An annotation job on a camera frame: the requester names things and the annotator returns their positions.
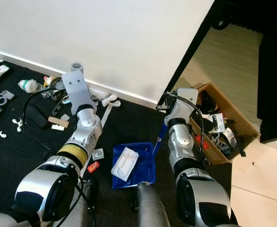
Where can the small white grey sachet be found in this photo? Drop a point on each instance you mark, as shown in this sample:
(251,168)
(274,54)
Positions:
(98,153)

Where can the grey right robot leg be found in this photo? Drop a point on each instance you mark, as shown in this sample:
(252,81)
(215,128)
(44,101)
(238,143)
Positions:
(150,208)

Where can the brown cardboard box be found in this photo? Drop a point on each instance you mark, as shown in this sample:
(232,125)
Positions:
(242,123)

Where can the small yellow red bottle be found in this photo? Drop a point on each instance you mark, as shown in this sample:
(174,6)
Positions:
(48,80)

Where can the twisted white paper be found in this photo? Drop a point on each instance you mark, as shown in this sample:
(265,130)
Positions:
(110,100)

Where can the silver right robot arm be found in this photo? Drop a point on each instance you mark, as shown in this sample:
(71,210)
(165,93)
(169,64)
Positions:
(181,142)

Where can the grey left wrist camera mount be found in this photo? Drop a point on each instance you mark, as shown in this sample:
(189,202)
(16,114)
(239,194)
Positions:
(79,87)

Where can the white blister pack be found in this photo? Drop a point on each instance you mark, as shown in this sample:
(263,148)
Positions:
(125,163)

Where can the black wheeled machine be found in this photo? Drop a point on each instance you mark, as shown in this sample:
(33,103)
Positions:
(222,22)

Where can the white plastic bag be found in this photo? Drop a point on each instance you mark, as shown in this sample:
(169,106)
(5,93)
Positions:
(100,92)

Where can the black door leaf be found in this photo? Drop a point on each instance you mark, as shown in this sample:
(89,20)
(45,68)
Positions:
(275,85)

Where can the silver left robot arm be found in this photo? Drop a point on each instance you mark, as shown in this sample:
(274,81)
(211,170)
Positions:
(88,130)

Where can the small red packet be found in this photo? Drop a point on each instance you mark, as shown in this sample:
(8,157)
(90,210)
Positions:
(93,166)

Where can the small wooden block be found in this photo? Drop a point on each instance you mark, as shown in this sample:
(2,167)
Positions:
(58,121)

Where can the white bottle with green band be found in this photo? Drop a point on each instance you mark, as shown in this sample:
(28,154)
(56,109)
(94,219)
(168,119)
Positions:
(28,85)

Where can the small white card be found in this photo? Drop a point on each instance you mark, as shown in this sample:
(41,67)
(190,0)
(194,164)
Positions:
(58,127)

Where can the black flat pouch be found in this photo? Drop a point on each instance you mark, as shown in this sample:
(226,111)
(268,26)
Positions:
(34,113)

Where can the small grey block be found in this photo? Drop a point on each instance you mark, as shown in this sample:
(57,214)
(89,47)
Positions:
(8,93)

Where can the black door jamb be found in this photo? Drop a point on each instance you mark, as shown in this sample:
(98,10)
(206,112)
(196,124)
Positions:
(193,47)

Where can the crushed dark plastic bottle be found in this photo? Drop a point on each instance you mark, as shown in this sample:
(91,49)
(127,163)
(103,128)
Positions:
(58,85)

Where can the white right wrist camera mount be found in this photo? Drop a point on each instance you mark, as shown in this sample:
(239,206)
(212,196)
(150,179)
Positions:
(184,103)

